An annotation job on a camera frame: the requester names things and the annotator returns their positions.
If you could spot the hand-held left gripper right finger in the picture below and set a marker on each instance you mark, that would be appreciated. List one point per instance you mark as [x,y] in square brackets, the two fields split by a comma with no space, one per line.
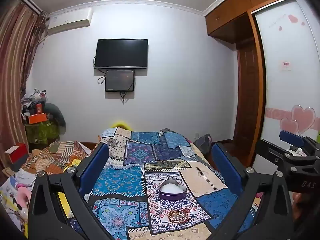
[226,167]

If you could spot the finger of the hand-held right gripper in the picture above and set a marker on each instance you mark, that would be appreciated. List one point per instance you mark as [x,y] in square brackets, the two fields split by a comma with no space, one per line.
[271,152]
[291,138]

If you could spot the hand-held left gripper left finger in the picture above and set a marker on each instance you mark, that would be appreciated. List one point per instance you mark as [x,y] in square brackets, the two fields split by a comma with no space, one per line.
[96,165]

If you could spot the purple heart-shaped tin box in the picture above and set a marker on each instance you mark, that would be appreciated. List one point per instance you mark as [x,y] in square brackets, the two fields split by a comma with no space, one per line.
[172,192]

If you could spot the person's right hand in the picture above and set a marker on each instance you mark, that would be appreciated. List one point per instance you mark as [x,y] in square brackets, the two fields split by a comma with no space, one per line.
[301,206]

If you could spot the grey and pink bag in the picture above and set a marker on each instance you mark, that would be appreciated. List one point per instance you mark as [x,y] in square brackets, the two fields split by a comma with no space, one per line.
[203,143]

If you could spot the blue patchwork blanket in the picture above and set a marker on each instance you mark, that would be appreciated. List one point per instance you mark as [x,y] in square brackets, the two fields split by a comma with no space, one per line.
[130,180]

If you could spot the orange striped blanket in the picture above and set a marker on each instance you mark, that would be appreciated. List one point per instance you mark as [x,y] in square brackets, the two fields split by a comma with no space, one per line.
[55,155]

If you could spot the white heart-print sliding door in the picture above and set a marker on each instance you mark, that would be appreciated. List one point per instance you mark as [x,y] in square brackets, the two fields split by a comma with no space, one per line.
[287,92]

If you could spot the yellow plastic object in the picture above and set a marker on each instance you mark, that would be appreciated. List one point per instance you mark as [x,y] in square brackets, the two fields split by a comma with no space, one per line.
[121,125]

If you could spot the yellow cloth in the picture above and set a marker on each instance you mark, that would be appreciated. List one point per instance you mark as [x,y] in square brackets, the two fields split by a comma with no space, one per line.
[63,205]

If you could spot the brown wooden door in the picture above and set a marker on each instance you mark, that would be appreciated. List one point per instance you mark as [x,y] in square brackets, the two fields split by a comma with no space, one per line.
[247,92]

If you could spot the green patterned cloth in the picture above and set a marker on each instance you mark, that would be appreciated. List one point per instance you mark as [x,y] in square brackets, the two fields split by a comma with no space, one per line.
[41,132]

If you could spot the white paper label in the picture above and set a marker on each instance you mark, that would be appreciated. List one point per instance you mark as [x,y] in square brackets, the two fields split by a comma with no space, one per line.
[285,65]

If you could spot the flat orange box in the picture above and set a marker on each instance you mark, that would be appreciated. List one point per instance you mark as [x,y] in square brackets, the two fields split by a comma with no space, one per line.
[37,118]

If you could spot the pink plush toy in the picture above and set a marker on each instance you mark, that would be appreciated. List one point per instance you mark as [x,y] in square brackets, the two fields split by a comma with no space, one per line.
[23,193]

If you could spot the red and white box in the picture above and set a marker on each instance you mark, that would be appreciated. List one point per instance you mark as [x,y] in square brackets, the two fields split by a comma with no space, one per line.
[17,153]

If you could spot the small orange upright box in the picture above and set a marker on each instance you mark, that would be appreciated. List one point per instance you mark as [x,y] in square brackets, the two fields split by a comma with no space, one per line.
[40,108]

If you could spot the black and white plush toy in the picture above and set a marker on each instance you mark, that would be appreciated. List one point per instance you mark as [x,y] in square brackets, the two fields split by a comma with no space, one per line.
[35,96]

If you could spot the cartoon print sheet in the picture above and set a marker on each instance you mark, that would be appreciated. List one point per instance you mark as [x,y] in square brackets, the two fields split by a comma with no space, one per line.
[12,205]

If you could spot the brown striped curtain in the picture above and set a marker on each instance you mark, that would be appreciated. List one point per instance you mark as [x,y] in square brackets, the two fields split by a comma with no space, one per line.
[15,80]

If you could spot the wooden wardrobe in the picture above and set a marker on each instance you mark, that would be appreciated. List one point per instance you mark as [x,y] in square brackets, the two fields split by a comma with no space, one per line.
[232,12]

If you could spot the white air conditioner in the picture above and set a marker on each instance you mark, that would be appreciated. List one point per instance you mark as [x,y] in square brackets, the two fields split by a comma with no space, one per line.
[68,20]

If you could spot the small black wall monitor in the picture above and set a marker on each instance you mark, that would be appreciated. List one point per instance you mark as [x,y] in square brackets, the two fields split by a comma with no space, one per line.
[120,80]

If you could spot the black wall television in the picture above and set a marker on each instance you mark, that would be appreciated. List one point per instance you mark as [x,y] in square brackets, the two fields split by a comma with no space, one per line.
[121,53]

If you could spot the white curtain rail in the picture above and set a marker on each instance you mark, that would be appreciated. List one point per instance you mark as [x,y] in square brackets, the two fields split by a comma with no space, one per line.
[28,1]

